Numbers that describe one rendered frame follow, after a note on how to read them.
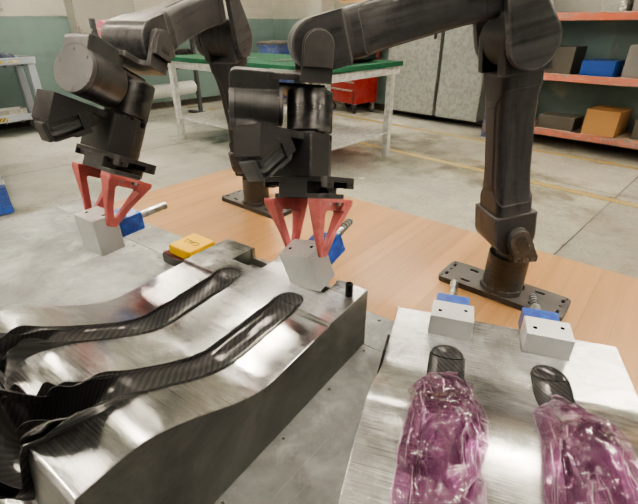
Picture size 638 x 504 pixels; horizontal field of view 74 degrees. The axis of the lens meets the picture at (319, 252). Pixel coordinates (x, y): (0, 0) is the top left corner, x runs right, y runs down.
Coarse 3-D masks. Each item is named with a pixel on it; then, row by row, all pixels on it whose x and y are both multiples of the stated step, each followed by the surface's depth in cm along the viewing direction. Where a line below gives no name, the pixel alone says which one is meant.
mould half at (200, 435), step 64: (192, 256) 63; (0, 320) 42; (64, 320) 45; (192, 320) 50; (320, 320) 49; (192, 384) 39; (256, 384) 41; (320, 384) 51; (64, 448) 29; (128, 448) 29; (192, 448) 34; (256, 448) 43
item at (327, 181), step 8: (288, 176) 52; (296, 176) 51; (304, 176) 50; (312, 176) 49; (320, 176) 48; (328, 176) 49; (264, 184) 54; (272, 184) 54; (312, 184) 50; (320, 184) 49; (328, 184) 49; (336, 184) 53; (344, 184) 52; (352, 184) 53
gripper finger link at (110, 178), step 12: (84, 156) 58; (96, 156) 57; (108, 168) 55; (108, 180) 55; (120, 180) 57; (132, 180) 58; (108, 192) 56; (132, 192) 60; (144, 192) 60; (108, 204) 57; (132, 204) 60; (108, 216) 58; (120, 216) 60
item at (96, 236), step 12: (156, 204) 68; (84, 216) 59; (96, 216) 59; (132, 216) 62; (144, 216) 66; (84, 228) 59; (96, 228) 58; (108, 228) 59; (120, 228) 61; (132, 228) 63; (84, 240) 61; (96, 240) 59; (108, 240) 60; (120, 240) 61; (96, 252) 60; (108, 252) 60
